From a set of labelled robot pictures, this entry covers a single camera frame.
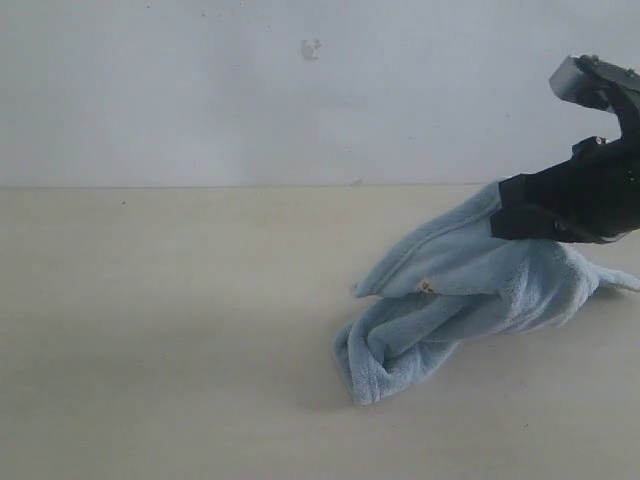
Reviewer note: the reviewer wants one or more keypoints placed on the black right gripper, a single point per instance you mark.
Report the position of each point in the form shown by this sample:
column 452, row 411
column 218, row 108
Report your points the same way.
column 591, row 198

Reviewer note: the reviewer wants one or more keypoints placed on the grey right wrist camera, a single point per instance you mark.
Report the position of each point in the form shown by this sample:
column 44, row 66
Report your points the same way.
column 591, row 82

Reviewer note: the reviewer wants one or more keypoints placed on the light blue fleece towel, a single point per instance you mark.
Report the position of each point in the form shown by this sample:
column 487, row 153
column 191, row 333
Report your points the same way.
column 449, row 281

